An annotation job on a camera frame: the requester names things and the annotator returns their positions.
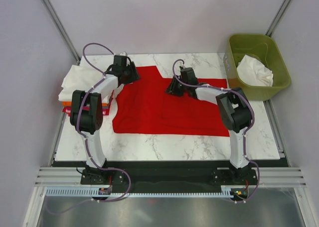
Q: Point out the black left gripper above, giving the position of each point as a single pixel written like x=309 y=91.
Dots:
x=135 y=75

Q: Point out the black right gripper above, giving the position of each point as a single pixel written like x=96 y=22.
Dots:
x=172 y=88

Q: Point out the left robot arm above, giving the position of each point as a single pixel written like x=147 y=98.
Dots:
x=86 y=107

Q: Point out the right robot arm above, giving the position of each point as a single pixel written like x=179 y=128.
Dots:
x=235 y=111

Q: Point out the white folded t shirt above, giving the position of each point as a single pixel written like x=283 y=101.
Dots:
x=84 y=78

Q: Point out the white crumpled t shirt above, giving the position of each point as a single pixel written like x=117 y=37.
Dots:
x=254 y=73

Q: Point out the green plastic bin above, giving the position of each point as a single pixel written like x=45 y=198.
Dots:
x=265 y=50

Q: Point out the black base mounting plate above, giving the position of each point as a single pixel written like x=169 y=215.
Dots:
x=222 y=171

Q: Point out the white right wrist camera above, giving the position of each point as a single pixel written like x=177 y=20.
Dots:
x=181 y=67

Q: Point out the left aluminium frame post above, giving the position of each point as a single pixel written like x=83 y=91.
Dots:
x=62 y=31

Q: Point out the aluminium frame post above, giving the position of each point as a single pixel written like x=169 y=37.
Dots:
x=278 y=17
x=62 y=31

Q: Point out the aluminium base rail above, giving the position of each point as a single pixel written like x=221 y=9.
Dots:
x=269 y=176

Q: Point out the white slotted cable duct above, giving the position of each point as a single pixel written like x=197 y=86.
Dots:
x=99 y=192

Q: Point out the right aluminium frame post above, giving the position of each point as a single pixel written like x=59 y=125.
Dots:
x=278 y=17

